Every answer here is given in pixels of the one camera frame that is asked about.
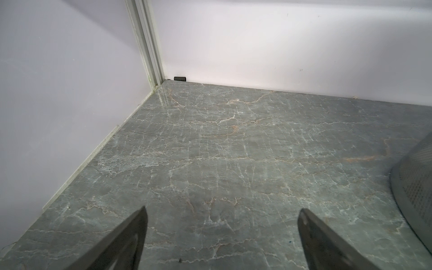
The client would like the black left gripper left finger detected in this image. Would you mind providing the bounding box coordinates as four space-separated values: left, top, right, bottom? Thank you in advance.
66 207 148 270

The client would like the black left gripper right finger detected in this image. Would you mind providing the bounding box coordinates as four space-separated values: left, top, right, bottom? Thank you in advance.
297 208 378 270

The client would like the aluminium frame enclosure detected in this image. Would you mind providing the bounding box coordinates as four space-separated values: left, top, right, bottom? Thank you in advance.
42 1 166 212

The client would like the grey mesh waste bin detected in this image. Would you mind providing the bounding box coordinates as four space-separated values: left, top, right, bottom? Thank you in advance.
390 134 432 252

